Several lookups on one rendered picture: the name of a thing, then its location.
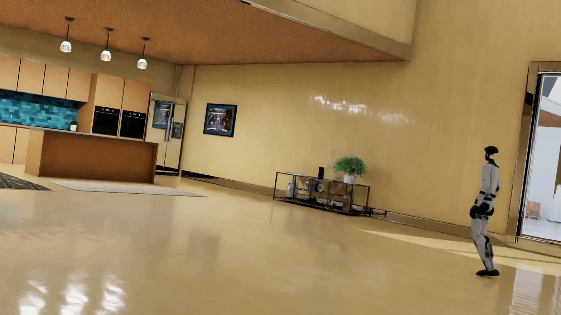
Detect brown kitchen island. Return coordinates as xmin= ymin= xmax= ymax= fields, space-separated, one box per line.
xmin=23 ymin=126 xmax=160 ymax=192

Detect green potted plant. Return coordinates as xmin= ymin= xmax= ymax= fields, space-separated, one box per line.
xmin=331 ymin=153 xmax=370 ymax=187

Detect wooden upper kitchen cabinets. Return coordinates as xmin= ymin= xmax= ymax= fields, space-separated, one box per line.
xmin=0 ymin=54 xmax=94 ymax=104

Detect framed wall picture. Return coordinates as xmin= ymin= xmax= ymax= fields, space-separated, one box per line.
xmin=202 ymin=101 xmax=238 ymax=138

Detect white humanoid robot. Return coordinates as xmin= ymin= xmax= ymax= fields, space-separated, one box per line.
xmin=461 ymin=144 xmax=517 ymax=280

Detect stainless steel refrigerator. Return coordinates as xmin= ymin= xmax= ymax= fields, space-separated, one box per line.
xmin=140 ymin=93 xmax=189 ymax=177

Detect black wall oven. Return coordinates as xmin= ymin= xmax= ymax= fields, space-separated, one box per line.
xmin=91 ymin=105 xmax=121 ymax=138
xmin=119 ymin=109 xmax=147 ymax=140

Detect black metal console table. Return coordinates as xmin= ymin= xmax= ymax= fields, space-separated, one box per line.
xmin=271 ymin=170 xmax=391 ymax=221

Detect white pendant lamp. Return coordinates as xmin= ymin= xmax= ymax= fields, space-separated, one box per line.
xmin=59 ymin=16 xmax=76 ymax=54
xmin=99 ymin=26 xmax=116 ymax=63
xmin=135 ymin=36 xmax=152 ymax=71

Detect grey floor mat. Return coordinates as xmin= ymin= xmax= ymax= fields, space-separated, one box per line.
xmin=46 ymin=171 xmax=208 ymax=208

